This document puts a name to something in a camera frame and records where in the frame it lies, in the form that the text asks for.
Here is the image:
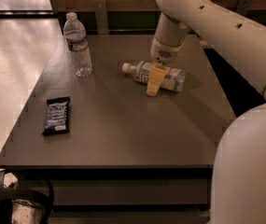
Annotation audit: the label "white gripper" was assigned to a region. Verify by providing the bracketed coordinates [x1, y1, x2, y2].
[147, 37, 182, 97]

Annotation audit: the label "blue labelled plastic bottle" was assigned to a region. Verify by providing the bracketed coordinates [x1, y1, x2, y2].
[122, 61, 186, 92]

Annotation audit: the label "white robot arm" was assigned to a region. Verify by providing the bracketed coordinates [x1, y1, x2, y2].
[150, 0, 266, 224]

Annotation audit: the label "clear plastic water bottle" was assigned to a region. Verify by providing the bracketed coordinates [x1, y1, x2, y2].
[63, 12, 92, 77]

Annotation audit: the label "dark blue snack packet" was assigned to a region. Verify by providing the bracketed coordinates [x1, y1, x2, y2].
[43, 97, 70, 135]

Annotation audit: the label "dark table drawer unit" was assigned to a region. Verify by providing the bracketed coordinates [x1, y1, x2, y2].
[21, 167, 212, 224]

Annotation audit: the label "black chair base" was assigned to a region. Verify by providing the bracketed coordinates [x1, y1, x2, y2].
[0, 170, 54, 224]

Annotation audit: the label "left metal wall bracket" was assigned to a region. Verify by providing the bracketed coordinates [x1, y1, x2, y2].
[94, 0, 109, 35]

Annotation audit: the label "metal wall bracket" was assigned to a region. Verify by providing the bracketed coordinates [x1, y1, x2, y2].
[235, 0, 253, 16]
[94, 0, 109, 35]

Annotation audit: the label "right metal wall bracket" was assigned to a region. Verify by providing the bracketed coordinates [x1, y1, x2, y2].
[235, 0, 253, 16]

